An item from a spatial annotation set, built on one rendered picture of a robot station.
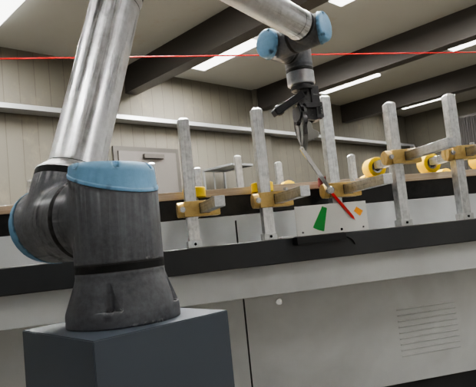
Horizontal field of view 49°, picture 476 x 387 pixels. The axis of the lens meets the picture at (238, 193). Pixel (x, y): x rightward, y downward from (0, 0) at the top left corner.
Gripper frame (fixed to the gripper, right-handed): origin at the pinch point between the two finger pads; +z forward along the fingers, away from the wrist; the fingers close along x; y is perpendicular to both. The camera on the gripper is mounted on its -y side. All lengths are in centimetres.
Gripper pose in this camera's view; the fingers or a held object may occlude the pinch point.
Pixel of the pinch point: (302, 147)
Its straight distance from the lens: 170.7
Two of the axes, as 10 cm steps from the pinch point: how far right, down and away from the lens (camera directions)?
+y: 9.7, -0.9, 2.4
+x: -2.3, 1.0, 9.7
